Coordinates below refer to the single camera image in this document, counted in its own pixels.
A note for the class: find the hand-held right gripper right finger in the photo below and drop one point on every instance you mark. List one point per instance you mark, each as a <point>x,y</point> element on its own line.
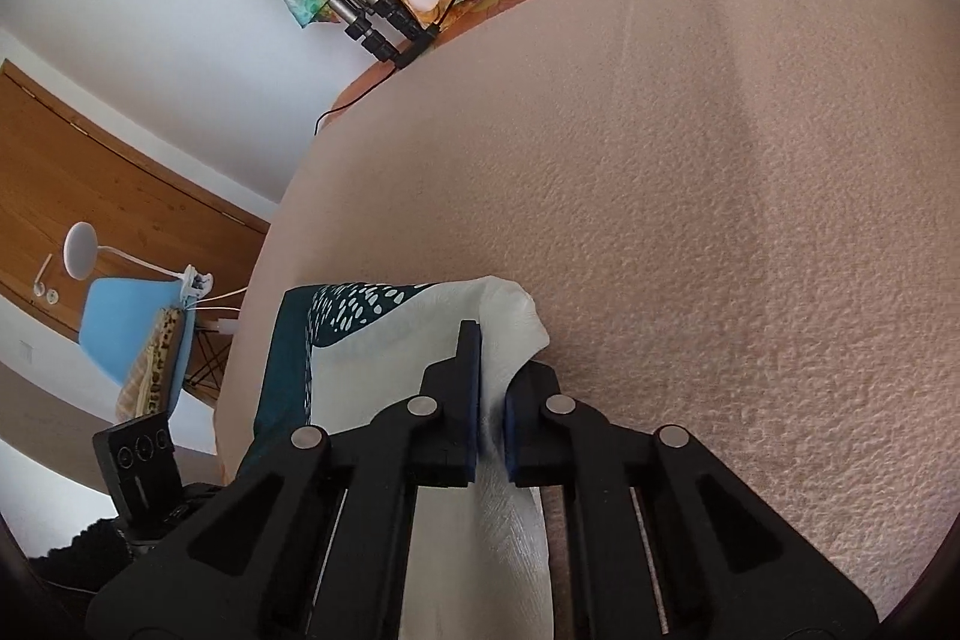
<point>514,430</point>

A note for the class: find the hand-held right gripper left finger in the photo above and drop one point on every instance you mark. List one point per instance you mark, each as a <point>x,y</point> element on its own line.
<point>471,385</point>

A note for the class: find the teal and cream tree-print t-shirt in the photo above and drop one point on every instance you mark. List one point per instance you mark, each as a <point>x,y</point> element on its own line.
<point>390,340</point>

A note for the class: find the leopard print cloth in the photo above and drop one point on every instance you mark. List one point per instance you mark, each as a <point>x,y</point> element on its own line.
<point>161,347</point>

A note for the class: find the light blue chair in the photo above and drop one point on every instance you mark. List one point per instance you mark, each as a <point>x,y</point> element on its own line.
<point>120,317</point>

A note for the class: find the white clip lamp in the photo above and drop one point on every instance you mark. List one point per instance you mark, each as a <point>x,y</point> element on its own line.
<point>79,250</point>

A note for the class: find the wooden door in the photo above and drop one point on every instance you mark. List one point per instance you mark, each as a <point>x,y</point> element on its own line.
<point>97,175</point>

